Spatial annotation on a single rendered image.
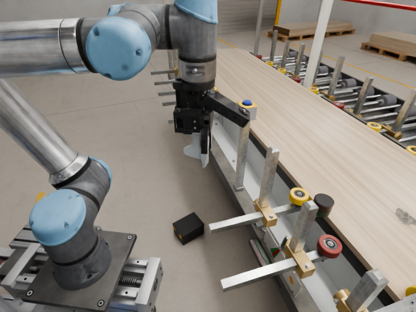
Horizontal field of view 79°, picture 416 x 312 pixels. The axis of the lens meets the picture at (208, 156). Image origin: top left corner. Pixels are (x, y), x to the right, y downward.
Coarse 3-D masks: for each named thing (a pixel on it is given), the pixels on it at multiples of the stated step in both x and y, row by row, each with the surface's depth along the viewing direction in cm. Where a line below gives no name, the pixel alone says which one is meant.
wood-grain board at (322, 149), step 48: (240, 48) 309; (240, 96) 195; (288, 96) 195; (288, 144) 142; (336, 144) 142; (384, 144) 142; (336, 192) 112; (384, 192) 112; (384, 240) 92; (384, 288) 81
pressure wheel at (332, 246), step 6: (318, 240) 92; (324, 240) 92; (330, 240) 92; (336, 240) 92; (318, 246) 92; (324, 246) 90; (330, 246) 90; (336, 246) 90; (324, 252) 89; (330, 252) 88; (336, 252) 88; (330, 258) 90
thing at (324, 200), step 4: (316, 196) 81; (320, 196) 81; (324, 196) 81; (328, 196) 81; (316, 200) 80; (320, 200) 80; (324, 200) 80; (328, 200) 80; (332, 200) 80; (320, 204) 78; (324, 204) 78; (328, 204) 78; (332, 204) 78; (316, 216) 81
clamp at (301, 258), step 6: (288, 240) 96; (288, 246) 94; (288, 252) 94; (300, 252) 92; (288, 258) 94; (294, 258) 90; (300, 258) 90; (306, 258) 90; (300, 264) 88; (312, 264) 88; (300, 270) 88; (306, 270) 87; (312, 270) 87; (300, 276) 88; (306, 276) 89
